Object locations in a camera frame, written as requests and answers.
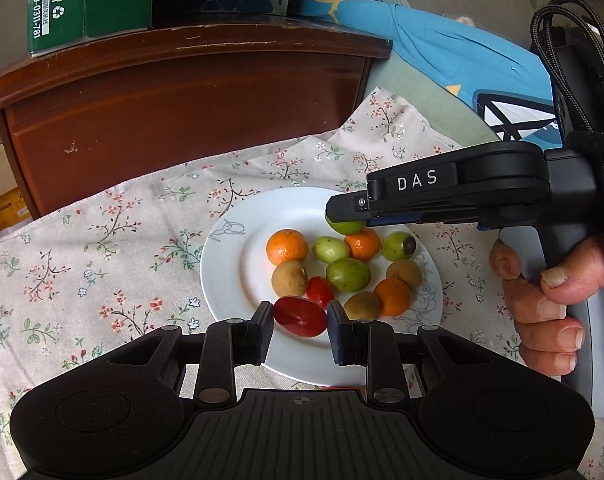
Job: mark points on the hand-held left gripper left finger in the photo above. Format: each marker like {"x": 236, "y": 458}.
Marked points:
{"x": 266, "y": 329}

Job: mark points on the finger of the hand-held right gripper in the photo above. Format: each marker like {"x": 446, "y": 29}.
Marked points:
{"x": 347, "y": 208}
{"x": 396, "y": 220}

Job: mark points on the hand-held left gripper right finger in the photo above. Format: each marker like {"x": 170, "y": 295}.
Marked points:
{"x": 338, "y": 336}

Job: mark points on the white plate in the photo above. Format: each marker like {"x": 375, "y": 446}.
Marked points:
{"x": 242, "y": 280}

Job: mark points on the large orange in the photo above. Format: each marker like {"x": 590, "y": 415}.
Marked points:
{"x": 287, "y": 246}

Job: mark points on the person's right hand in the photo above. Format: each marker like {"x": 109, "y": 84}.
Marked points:
{"x": 536, "y": 320}

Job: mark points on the green jujube with dark spot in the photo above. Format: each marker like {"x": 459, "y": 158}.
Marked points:
{"x": 395, "y": 246}

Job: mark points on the brown kiwi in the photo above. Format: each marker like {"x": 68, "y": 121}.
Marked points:
{"x": 362, "y": 306}
{"x": 289, "y": 279}
{"x": 404, "y": 272}

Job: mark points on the small red tomato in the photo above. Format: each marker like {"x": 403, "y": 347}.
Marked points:
{"x": 320, "y": 291}

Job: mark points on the pale green bed sheet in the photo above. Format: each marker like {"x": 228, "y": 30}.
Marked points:
{"x": 421, "y": 110}

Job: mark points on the blue printed cloth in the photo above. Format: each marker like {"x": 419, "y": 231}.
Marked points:
{"x": 446, "y": 55}

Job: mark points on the floral tablecloth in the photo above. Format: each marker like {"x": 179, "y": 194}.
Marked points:
{"x": 107, "y": 260}

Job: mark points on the dark wooden cabinet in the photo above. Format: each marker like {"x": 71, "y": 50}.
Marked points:
{"x": 182, "y": 105}

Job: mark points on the green carton box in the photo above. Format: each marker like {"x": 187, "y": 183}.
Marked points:
{"x": 82, "y": 0}

